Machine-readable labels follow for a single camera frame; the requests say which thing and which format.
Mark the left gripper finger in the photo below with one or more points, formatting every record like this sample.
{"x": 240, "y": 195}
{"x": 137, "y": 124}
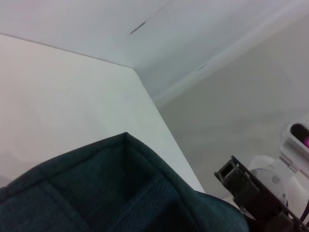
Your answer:
{"x": 253, "y": 200}

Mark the dark teal insulated lunch bag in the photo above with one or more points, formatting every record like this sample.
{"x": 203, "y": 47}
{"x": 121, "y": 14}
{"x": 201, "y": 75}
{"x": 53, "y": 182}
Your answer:
{"x": 108, "y": 188}

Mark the white robot head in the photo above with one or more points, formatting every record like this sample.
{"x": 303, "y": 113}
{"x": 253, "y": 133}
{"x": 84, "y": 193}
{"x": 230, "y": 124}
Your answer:
{"x": 292, "y": 145}

